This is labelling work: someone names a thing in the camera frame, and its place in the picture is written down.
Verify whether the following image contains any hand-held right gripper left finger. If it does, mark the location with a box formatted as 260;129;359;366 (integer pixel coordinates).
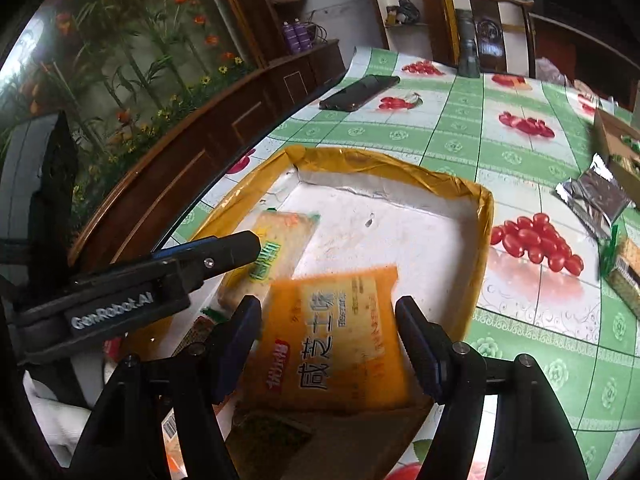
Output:
65;295;263;480

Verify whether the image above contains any dark clutter on wall shelf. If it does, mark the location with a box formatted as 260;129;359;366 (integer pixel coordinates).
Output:
386;0;422;27

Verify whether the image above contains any brown cardboard sheet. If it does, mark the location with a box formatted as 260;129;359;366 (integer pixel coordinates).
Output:
225;402;433;480

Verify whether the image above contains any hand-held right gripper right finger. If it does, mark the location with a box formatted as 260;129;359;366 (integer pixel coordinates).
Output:
394;296;591;480

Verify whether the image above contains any cherry print tablecloth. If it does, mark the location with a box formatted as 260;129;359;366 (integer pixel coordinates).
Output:
160;46;640;480

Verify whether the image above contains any flower wall picture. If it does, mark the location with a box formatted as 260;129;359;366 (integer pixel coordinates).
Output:
0;0;266;221

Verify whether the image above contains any orange barcode snack packet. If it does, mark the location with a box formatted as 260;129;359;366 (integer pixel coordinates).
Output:
159;407;193;480

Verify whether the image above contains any dark grey bottle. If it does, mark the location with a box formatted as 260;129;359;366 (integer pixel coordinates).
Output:
457;9;482;79

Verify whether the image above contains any green and yellow snack packet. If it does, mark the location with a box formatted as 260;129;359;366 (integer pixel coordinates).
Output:
599;224;640;317

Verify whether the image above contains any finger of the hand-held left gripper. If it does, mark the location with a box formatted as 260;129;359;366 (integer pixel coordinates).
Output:
150;230;264;291

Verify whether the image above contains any pale yellow snack packet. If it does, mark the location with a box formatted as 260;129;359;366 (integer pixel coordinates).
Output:
217;210;321;312

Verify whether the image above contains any white cloth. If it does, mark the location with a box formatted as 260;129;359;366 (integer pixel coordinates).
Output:
22;370;103;468

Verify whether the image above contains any red snack packet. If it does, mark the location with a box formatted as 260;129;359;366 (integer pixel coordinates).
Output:
189;309;228;333

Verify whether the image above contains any cardboard box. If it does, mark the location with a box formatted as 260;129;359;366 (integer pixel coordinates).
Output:
591;107;640;207

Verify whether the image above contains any yellow-taped white foam box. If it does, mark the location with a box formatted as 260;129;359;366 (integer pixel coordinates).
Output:
120;145;496;413

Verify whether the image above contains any black smartphone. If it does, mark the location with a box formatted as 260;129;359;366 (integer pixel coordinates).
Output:
319;74;401;112

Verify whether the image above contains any clear plastic bag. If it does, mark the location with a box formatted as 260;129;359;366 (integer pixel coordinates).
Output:
536;56;572;87

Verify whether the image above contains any silver and brown foil packet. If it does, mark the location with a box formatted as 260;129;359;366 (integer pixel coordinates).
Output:
554;154;637;240

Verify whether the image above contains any dark wooden cabinet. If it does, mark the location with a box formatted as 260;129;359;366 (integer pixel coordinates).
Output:
67;39;348;272

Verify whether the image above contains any wooden chair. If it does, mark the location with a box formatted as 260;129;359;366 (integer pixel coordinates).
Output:
429;0;538;80

